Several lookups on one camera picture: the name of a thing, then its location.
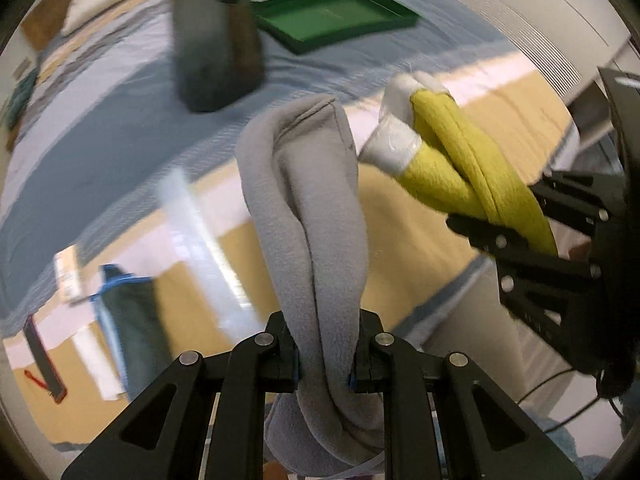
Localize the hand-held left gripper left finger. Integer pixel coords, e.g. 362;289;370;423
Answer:
61;311;301;480

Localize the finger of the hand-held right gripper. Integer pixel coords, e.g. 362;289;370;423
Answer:
529;170;622;235
446;212;602;281

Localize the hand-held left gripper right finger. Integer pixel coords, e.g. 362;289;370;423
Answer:
349;310;584;480

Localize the yellow fleece cloth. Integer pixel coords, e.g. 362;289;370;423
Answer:
357;72;559;257

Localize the grey fleece cloth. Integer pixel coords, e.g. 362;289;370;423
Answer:
234;93;387;478

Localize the teal towel with blue trim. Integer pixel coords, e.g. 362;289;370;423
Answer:
90;264;173;403

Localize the white textured towel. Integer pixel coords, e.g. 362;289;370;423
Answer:
71;330;127;402

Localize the green tray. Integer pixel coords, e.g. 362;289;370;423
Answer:
250;0;421;57

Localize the clear plastic bag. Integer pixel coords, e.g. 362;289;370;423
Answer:
157;169;262;343

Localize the white wardrobe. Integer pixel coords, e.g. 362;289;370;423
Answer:
444;0;635;98

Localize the white paper card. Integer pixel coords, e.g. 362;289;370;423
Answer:
53;246;83;307

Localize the black phone with red edge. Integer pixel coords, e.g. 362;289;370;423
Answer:
22;319;68;405

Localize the striped bedspread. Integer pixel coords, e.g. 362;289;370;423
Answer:
0;0;583;461

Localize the dark grey cloth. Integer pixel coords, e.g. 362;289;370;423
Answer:
171;0;267;114

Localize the teal knitted cloth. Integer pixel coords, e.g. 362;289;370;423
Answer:
4;69;39;132

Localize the black cable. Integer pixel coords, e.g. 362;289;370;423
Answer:
517;367;628;433

